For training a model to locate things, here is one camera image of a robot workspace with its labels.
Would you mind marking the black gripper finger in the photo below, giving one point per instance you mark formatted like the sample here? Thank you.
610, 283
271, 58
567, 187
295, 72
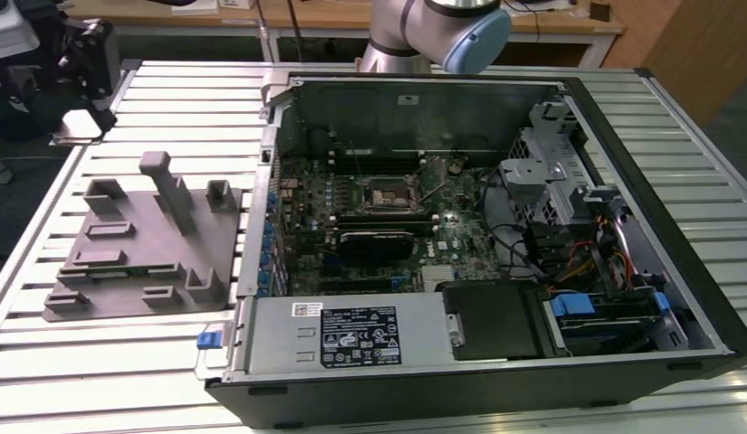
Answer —
106, 115

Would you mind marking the thin metal locking lever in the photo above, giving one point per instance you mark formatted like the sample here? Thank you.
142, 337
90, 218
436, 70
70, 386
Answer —
438, 188

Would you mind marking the CPU socket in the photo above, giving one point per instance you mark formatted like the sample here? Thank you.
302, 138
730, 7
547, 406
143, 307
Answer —
390, 194

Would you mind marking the wooden desk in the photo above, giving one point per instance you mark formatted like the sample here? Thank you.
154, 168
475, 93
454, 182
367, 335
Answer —
168, 20

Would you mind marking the white cardboard box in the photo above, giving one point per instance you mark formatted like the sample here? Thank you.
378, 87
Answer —
200, 5

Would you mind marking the grey parts rack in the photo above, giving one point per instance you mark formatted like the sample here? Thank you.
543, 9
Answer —
150, 226

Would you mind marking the white labelled box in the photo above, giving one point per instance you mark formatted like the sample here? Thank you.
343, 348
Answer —
236, 3

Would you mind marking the green RAM stick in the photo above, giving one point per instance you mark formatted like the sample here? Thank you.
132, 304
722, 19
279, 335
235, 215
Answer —
116, 272

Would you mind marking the black RAM slot bank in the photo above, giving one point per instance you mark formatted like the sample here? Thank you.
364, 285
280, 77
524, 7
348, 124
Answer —
379, 163
384, 222

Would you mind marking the blue case latch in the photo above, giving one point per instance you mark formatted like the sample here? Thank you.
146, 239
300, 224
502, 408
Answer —
208, 340

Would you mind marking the black graphics card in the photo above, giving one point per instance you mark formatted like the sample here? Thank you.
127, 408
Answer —
375, 246

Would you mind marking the black expansion slot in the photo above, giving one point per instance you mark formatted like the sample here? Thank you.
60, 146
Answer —
355, 284

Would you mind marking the silver power supply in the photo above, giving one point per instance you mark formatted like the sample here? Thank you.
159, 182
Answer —
270, 352

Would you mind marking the green motherboard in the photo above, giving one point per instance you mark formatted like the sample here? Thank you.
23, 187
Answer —
463, 235

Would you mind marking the small silver heatsink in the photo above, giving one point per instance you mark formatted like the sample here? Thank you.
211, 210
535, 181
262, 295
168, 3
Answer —
439, 276

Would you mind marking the silver metal drive cage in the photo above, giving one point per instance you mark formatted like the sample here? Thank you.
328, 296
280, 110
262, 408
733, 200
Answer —
532, 174

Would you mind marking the black plastic fan shroud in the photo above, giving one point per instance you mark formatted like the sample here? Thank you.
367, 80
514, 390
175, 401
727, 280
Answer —
494, 321

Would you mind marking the black open PC case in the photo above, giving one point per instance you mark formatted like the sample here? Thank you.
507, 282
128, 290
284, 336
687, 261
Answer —
408, 398

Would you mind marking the small dark box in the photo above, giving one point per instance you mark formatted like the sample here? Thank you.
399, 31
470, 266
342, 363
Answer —
600, 12

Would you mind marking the blue disk carrier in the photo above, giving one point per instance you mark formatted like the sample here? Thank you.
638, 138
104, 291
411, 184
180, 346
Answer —
575, 305

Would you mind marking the wooden cabinet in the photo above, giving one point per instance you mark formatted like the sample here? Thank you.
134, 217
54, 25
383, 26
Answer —
699, 45

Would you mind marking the blue plastic clip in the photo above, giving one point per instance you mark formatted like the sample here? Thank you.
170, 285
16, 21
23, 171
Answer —
661, 302

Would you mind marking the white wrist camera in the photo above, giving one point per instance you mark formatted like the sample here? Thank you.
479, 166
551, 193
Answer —
11, 31

